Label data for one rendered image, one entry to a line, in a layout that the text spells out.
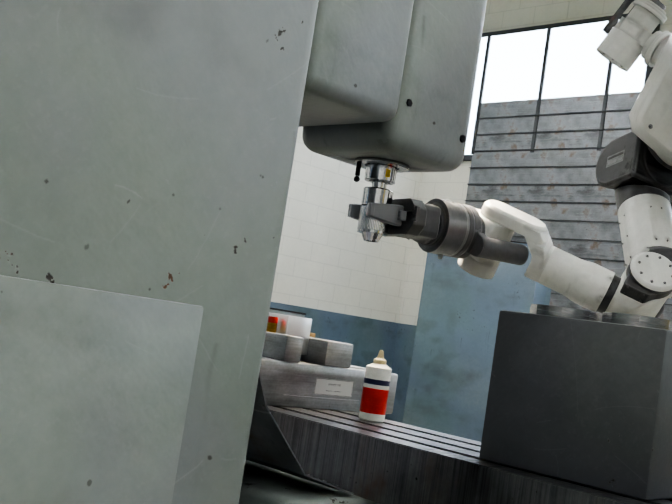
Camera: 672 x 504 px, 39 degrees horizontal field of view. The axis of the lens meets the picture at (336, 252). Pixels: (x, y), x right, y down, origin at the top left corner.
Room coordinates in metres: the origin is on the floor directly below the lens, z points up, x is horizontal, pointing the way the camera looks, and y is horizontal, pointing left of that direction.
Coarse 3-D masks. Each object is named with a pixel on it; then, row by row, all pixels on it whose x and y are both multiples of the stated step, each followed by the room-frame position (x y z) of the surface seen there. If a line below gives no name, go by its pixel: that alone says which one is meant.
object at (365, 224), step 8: (368, 200) 1.45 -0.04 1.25; (376, 200) 1.44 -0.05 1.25; (384, 200) 1.44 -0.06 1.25; (360, 208) 1.46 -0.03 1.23; (360, 216) 1.46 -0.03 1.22; (360, 224) 1.45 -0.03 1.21; (368, 224) 1.44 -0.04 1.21; (376, 224) 1.44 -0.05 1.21; (384, 224) 1.45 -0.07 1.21; (360, 232) 1.47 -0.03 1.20; (376, 232) 1.44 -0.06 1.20; (384, 232) 1.45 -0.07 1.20
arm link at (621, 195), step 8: (624, 184) 1.67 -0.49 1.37; (632, 184) 1.67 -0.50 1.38; (616, 192) 1.68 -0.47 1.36; (624, 192) 1.65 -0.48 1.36; (632, 192) 1.63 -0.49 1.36; (640, 192) 1.62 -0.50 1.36; (648, 192) 1.62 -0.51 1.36; (656, 192) 1.62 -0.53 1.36; (664, 192) 1.63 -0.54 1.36; (616, 200) 1.67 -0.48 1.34; (624, 200) 1.64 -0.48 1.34
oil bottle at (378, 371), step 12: (384, 360) 1.49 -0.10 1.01; (372, 372) 1.48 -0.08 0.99; (384, 372) 1.48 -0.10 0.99; (372, 384) 1.48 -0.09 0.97; (384, 384) 1.48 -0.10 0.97; (372, 396) 1.47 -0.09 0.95; (384, 396) 1.48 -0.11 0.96; (360, 408) 1.49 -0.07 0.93; (372, 408) 1.47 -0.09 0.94; (384, 408) 1.48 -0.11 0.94; (372, 420) 1.47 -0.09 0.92
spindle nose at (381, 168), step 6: (366, 168) 1.46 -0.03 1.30; (372, 168) 1.45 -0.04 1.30; (378, 168) 1.44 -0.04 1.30; (384, 168) 1.44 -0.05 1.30; (390, 168) 1.45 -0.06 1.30; (396, 168) 1.46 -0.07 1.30; (366, 174) 1.46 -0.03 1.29; (372, 174) 1.45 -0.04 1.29; (378, 174) 1.44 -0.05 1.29; (384, 174) 1.44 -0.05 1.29; (390, 174) 1.45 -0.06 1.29; (366, 180) 1.47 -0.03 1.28; (384, 180) 1.44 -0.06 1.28; (390, 180) 1.45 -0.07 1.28
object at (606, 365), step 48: (528, 336) 1.16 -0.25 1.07; (576, 336) 1.12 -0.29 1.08; (624, 336) 1.08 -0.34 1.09; (528, 384) 1.16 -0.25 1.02; (576, 384) 1.11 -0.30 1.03; (624, 384) 1.07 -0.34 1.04; (528, 432) 1.15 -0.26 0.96; (576, 432) 1.11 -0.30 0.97; (624, 432) 1.07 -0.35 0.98; (576, 480) 1.10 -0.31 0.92; (624, 480) 1.06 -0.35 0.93
